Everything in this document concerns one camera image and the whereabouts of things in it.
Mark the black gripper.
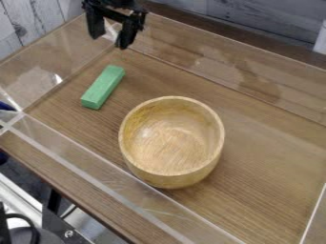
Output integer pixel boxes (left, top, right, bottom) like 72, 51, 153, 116
82, 0, 149, 50

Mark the green rectangular block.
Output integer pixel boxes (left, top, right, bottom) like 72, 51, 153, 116
80, 65, 125, 110

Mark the brown wooden bowl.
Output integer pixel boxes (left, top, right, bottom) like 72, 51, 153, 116
119, 96, 226, 189

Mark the clear acrylic corner bracket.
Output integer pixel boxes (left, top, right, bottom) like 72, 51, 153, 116
102, 20, 123, 45

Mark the clear acrylic front wall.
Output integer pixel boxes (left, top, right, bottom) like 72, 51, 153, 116
0, 111, 245, 244

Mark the black metal mount plate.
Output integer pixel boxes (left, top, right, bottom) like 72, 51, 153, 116
40, 208, 95, 244

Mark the black cable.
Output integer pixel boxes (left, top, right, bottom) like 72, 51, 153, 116
4, 213, 42, 244

